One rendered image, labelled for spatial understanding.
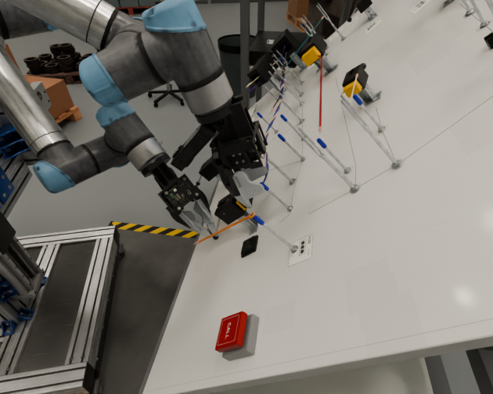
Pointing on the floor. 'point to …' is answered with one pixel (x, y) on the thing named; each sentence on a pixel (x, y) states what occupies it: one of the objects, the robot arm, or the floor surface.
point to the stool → (165, 94)
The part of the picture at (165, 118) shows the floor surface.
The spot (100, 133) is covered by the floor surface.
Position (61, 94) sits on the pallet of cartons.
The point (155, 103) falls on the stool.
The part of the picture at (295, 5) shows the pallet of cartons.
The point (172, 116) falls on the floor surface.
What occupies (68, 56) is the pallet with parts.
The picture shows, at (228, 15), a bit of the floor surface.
